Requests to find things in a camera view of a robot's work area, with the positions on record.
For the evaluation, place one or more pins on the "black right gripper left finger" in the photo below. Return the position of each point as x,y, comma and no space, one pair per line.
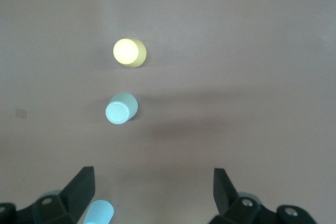
65,208

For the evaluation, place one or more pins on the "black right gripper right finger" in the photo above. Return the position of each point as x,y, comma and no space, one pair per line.
236,211

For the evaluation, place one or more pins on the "mint green plastic cup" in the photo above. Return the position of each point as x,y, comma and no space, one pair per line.
119,111

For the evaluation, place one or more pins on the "yellow plastic cup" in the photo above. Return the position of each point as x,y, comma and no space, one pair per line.
128,52

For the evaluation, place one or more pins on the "light blue plastic cup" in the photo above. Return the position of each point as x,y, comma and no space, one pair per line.
101,213

